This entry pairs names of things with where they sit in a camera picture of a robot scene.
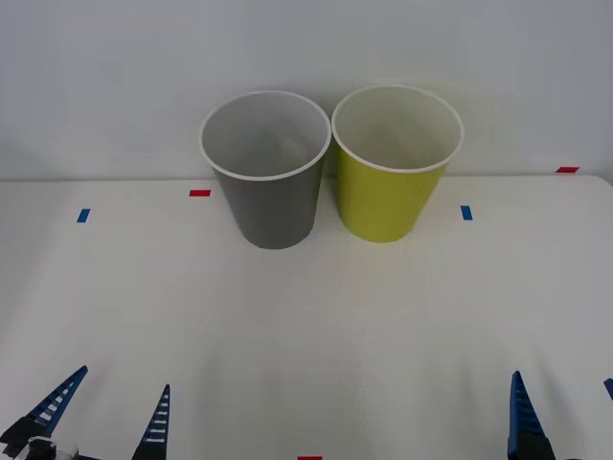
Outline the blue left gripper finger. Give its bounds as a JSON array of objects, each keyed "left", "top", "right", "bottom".
[
  {"left": 0, "top": 365, "right": 89, "bottom": 456},
  {"left": 130, "top": 383, "right": 171, "bottom": 460}
]

